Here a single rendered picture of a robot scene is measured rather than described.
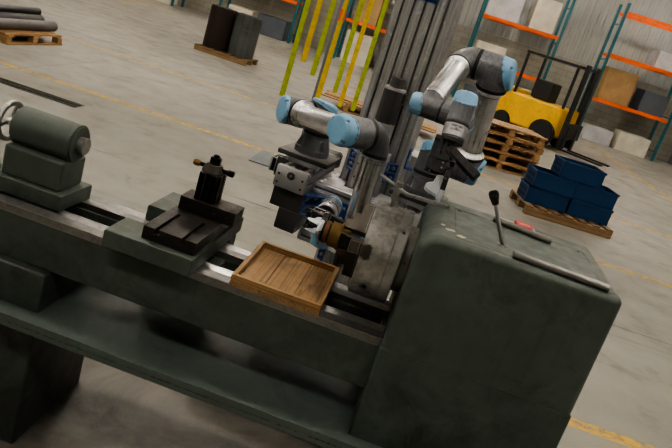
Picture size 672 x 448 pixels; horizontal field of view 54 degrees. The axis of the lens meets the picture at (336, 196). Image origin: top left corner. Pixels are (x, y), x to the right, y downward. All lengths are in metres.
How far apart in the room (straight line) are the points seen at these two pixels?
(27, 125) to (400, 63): 1.46
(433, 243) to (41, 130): 1.34
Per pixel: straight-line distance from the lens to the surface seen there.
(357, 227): 2.17
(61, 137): 2.37
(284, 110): 2.65
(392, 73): 2.86
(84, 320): 2.43
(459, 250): 1.92
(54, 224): 2.33
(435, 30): 2.82
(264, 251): 2.39
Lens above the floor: 1.78
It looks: 16 degrees down
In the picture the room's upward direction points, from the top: 18 degrees clockwise
